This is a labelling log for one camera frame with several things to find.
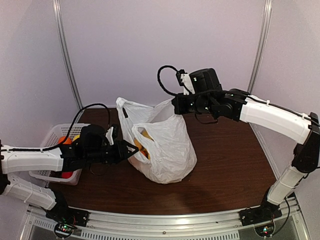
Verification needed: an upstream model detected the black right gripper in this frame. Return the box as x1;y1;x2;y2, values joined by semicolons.
172;92;215;115

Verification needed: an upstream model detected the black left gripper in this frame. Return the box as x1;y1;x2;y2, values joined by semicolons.
85;139;139;165

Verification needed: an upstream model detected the white plastic bag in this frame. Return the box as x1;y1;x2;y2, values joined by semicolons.
116;97;197;184

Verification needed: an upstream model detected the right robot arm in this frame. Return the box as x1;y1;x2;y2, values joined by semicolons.
172;68;320;225

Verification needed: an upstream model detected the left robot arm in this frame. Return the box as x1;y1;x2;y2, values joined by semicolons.
0;124;139;226

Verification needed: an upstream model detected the yellow fruit in bag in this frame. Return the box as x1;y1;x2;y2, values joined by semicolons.
133;128;153;160

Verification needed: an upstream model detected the yellow fruit upper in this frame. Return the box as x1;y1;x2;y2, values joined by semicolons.
72;134;80;142

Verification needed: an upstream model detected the orange fruit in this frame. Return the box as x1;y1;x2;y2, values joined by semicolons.
58;136;72;145

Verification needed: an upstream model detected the red fruit lower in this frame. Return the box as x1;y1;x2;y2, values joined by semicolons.
61;171;74;179

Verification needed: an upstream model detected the white perforated plastic basket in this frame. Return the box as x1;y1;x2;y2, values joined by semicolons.
28;123;89;186

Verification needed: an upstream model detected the left circuit board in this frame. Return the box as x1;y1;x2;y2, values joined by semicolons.
53;223;75;239

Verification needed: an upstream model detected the circuit board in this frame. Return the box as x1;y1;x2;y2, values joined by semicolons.
254;223;275;238
53;223;75;239

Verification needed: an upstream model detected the right circuit board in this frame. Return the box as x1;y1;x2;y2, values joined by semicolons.
254;223;275;238

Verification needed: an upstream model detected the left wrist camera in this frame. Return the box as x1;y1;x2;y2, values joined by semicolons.
104;124;120;146

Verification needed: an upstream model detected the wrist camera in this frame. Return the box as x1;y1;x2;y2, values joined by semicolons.
175;69;195;95
104;124;120;146

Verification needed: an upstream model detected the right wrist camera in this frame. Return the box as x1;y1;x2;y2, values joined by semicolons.
175;69;195;95

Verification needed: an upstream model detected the right aluminium frame post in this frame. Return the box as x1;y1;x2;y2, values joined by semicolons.
247;0;273;94

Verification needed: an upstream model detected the aluminium frame post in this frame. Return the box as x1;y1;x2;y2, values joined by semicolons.
52;0;83;110
247;0;273;94

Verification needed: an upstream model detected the front aluminium rail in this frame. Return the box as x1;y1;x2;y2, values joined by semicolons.
18;197;310;240

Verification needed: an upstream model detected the left aluminium frame post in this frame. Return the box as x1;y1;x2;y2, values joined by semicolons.
52;0;83;110

